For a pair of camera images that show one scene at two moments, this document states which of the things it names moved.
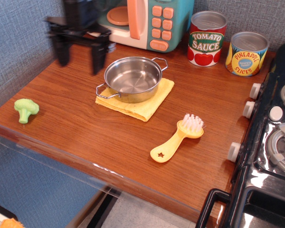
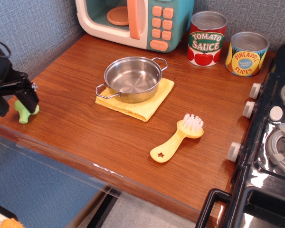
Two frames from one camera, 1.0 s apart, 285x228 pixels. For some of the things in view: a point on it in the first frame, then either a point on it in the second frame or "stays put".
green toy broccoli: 24,107 stays put
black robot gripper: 80,25 → 5,81
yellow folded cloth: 143,110 stays put
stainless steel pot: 135,79 stays put
